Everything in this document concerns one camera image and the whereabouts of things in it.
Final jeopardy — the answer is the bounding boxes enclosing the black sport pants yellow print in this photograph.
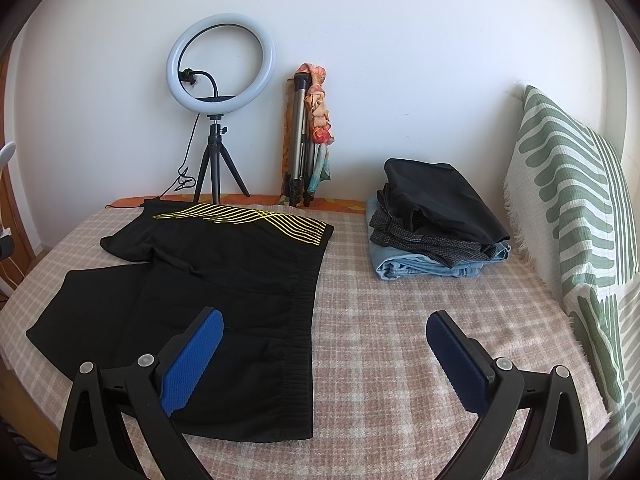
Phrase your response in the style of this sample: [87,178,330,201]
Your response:
[26,200,333,442]

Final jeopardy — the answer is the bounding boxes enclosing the pink plaid bed cover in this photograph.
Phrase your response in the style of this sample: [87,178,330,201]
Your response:
[0,202,609,480]

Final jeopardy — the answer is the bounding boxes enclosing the folded light blue jeans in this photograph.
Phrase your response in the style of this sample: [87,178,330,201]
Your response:
[365,196,512,282]

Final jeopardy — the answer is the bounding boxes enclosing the folded black pants on stack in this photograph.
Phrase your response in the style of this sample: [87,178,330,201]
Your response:
[381,158,510,245]

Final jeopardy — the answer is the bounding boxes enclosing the green white patterned pillow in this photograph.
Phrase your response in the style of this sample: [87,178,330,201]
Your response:
[504,86,639,479]

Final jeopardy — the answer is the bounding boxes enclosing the orange bed sheet edge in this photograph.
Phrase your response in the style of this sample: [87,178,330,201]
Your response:
[107,193,366,214]

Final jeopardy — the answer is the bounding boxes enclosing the folded silver tripod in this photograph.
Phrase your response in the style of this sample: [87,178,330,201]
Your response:
[282,74,318,207]

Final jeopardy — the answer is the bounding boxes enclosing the white clamp desk lamp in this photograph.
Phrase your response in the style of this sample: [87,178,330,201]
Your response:
[0,141,16,298]

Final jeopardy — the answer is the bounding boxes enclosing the orange floral scarf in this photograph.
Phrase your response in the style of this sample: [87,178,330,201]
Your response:
[295,63,334,196]

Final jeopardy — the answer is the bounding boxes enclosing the ring light black cable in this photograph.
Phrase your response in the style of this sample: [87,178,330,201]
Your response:
[158,112,202,201]

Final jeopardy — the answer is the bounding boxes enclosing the white ring light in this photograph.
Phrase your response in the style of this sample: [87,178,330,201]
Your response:
[166,13,276,115]

